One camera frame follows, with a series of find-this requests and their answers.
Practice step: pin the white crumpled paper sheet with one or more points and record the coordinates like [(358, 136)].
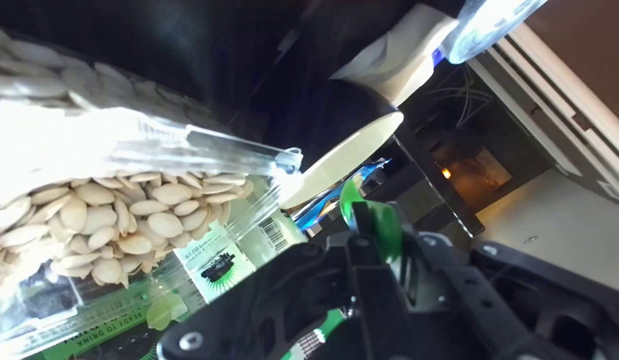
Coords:
[(404, 58)]

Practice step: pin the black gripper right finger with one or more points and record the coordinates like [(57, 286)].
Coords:
[(496, 304)]

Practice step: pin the clear lunchbox with seeds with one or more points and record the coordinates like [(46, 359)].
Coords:
[(105, 180)]

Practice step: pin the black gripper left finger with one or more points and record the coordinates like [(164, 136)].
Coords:
[(265, 312)]

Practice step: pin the green plastic spoon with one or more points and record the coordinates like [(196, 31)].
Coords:
[(376, 322)]

